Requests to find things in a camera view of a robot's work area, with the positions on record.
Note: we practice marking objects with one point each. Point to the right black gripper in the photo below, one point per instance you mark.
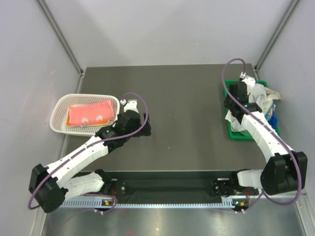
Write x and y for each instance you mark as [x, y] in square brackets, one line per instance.
[227, 106]

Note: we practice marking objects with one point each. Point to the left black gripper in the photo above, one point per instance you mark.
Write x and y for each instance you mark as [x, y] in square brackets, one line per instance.
[146, 132]

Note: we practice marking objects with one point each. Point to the white green towel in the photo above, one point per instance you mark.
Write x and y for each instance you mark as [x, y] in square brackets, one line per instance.
[257, 95]

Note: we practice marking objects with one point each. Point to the pink patterned towel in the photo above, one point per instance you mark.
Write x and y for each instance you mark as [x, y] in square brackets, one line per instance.
[94, 112]

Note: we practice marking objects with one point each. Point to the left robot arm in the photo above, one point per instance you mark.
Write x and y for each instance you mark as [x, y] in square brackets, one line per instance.
[50, 186]

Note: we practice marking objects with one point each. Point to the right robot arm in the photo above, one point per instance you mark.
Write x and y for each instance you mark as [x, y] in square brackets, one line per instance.
[285, 169]

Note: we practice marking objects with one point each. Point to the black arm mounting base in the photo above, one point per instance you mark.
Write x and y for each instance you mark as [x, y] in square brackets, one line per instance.
[159, 187]

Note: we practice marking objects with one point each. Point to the cream patterned towel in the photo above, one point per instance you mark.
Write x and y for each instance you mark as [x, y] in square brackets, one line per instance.
[268, 105]

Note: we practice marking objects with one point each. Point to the white perforated plastic basket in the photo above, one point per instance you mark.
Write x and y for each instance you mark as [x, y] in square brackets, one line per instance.
[59, 115]

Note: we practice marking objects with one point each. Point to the green plastic bin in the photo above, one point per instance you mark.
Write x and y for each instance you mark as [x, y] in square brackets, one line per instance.
[237, 137]

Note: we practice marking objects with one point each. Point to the blue patterned towel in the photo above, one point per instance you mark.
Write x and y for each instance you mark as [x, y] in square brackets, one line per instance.
[273, 121]

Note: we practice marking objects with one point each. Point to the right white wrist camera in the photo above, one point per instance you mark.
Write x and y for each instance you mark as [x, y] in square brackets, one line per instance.
[248, 80]

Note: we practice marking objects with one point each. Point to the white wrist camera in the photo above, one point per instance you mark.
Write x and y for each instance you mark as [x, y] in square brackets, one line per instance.
[129, 105]
[248, 80]

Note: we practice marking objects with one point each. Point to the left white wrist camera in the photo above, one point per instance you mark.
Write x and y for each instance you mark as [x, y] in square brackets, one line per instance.
[129, 105]

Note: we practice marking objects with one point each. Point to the grey slotted cable duct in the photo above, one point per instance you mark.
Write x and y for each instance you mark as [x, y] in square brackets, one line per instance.
[103, 203]

